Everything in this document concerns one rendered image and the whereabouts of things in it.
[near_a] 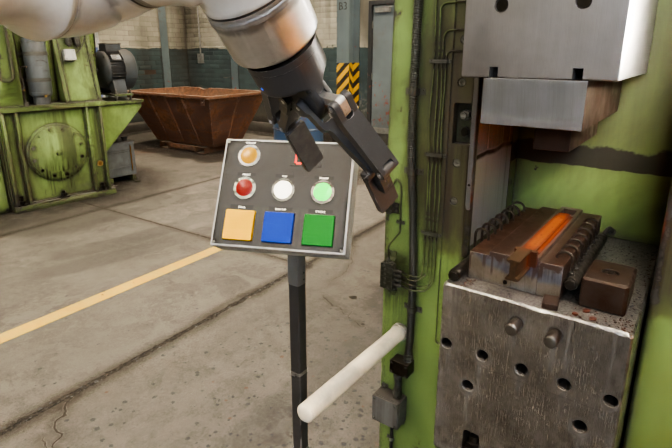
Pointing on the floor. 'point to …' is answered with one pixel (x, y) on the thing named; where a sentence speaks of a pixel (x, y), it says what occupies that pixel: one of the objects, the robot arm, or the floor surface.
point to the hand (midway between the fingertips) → (346, 177)
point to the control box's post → (298, 344)
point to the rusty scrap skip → (198, 115)
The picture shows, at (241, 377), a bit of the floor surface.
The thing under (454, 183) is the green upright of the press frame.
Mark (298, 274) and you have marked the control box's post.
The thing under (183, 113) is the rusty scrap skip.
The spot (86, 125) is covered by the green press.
